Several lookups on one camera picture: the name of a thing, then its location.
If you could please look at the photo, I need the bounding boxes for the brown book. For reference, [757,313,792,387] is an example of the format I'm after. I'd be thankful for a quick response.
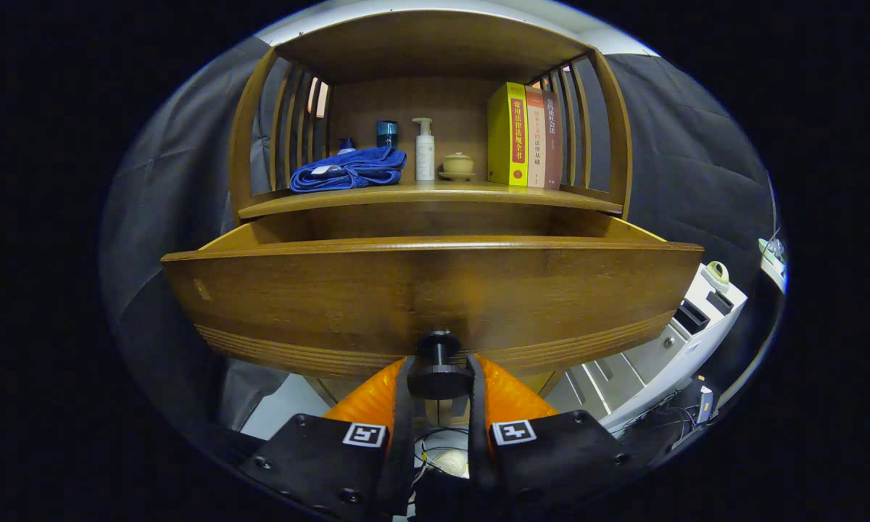
[542,89,564,191]

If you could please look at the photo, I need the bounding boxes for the blue towel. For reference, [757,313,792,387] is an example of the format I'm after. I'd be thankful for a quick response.
[290,146,407,194]

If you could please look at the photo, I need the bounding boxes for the wooden drawer with black knob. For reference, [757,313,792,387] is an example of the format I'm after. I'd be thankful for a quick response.
[161,216,704,399]

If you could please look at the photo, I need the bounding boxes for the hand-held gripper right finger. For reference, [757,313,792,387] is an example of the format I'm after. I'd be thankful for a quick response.
[466,354,650,517]

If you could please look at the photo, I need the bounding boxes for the wooden countertop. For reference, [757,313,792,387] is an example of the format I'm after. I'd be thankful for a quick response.
[238,180,624,220]

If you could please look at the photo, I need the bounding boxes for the thick yellow book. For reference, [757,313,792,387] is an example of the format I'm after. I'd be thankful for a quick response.
[487,82,530,186]

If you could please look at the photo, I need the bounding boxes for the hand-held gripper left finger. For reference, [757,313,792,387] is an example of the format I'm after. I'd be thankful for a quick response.
[239,355,415,519]

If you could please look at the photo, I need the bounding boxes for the white side cabinet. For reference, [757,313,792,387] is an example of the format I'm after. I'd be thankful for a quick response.
[544,262,749,436]

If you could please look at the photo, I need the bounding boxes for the wooden cabinet frame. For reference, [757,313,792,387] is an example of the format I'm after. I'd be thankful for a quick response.
[228,9,633,428]

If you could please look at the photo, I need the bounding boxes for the orange and white book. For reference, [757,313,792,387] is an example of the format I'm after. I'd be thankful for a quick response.
[525,86,547,189]

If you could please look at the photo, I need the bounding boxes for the white pump bottle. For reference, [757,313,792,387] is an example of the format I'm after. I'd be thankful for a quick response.
[413,117,436,181]

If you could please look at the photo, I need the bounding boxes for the beige lidded tea bowl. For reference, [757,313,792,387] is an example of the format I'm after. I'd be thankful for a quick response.
[439,152,476,181]

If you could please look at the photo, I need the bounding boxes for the white side table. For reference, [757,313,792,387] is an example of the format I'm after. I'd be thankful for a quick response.
[760,246,789,291]

